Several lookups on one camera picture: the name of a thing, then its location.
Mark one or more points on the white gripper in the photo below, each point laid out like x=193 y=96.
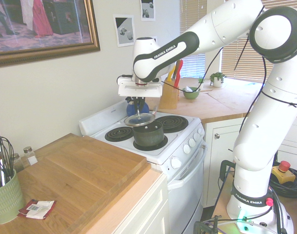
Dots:
x=141 y=90

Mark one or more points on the glass pot lid steel rim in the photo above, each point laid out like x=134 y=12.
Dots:
x=146 y=117

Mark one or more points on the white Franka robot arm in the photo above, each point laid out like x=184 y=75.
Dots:
x=260 y=122

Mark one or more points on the dark grey metal pot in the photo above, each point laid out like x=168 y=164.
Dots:
x=147 y=137

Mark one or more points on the small succulent in white pot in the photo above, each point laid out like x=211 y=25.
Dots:
x=200 y=83

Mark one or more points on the leafy plant in white pot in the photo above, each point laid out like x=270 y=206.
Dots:
x=217 y=79

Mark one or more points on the blue kettle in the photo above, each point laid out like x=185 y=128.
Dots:
x=129 y=110

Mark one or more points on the wooden knife block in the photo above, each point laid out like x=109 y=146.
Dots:
x=168 y=96

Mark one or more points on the white crumpled paper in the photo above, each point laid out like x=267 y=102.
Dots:
x=188 y=89

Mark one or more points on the green ceramic bowl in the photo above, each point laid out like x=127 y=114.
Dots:
x=191 y=95

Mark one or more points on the white stove knob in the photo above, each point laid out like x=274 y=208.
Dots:
x=176 y=162
x=200 y=131
x=192 y=142
x=196 y=136
x=186 y=149

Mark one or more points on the grey printed paper sheet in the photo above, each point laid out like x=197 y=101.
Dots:
x=124 y=30
x=147 y=9

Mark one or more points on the large wooden cutting board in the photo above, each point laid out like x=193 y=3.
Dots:
x=80 y=170

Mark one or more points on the white electric stove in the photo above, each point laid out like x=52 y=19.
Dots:
x=182 y=195

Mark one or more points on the wooden window blind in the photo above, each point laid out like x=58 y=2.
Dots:
x=241 y=61
x=193 y=14

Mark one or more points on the white cabinet under wooden counter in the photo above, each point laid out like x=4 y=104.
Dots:
x=138 y=207

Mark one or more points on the white cabinet with round knob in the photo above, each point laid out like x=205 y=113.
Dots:
x=221 y=170

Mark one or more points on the glass shaker metal cap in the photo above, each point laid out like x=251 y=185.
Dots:
x=17 y=163
x=30 y=157

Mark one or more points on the gold framed painting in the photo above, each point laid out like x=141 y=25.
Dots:
x=41 y=24

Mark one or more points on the red food packet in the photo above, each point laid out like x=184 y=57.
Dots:
x=50 y=210

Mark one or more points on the black metal clamp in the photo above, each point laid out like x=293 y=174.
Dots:
x=204 y=225

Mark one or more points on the white labelled packet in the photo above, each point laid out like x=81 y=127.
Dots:
x=39 y=208

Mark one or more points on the yellow emergency stop button box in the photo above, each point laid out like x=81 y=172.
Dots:
x=282 y=170

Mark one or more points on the green ribbed utensil holder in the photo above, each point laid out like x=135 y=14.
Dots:
x=6 y=202

